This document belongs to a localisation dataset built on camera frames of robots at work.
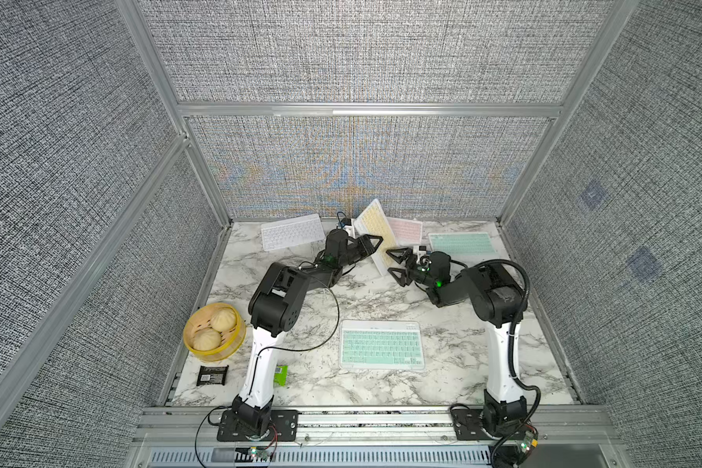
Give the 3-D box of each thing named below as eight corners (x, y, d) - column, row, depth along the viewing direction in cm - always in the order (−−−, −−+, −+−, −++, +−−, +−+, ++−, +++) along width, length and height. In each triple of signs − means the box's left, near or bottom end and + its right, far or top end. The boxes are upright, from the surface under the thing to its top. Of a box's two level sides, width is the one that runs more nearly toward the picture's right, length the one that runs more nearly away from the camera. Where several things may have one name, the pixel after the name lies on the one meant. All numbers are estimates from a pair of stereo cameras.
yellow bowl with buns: (184, 362, 86) (172, 353, 80) (201, 313, 96) (192, 302, 90) (238, 362, 86) (230, 353, 80) (249, 313, 96) (243, 302, 90)
